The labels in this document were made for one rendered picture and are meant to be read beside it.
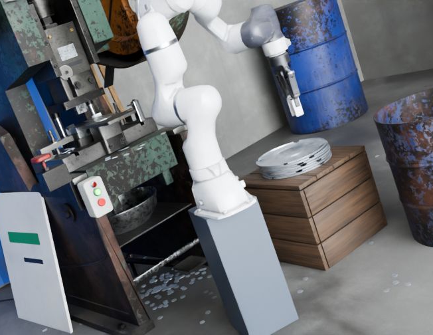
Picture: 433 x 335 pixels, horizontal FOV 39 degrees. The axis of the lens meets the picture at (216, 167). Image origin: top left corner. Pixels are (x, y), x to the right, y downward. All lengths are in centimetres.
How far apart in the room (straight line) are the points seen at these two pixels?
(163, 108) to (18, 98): 92
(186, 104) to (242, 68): 285
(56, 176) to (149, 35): 67
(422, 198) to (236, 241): 69
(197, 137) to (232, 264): 41
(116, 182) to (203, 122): 63
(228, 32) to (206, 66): 226
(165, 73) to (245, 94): 284
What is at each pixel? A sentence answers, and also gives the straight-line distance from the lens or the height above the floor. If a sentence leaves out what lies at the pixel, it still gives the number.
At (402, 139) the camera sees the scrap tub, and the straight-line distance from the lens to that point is 216.
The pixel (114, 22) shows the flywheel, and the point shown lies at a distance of 285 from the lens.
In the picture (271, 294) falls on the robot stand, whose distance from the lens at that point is 204.
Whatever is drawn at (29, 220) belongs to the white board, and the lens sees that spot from 274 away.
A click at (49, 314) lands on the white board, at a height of 6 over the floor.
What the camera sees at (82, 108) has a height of 84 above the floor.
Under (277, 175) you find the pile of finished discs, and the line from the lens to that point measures 238.
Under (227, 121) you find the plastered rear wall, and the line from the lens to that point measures 452.
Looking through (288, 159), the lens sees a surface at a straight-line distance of 239.
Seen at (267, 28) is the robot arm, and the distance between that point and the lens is 218.
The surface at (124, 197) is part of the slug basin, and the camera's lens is 281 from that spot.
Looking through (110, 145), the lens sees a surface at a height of 68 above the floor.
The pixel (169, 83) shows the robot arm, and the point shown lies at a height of 87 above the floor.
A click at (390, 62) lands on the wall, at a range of 554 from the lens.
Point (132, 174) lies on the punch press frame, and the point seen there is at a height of 55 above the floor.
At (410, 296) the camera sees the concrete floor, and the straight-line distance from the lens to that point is 208.
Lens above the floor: 103
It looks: 14 degrees down
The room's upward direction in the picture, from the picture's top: 20 degrees counter-clockwise
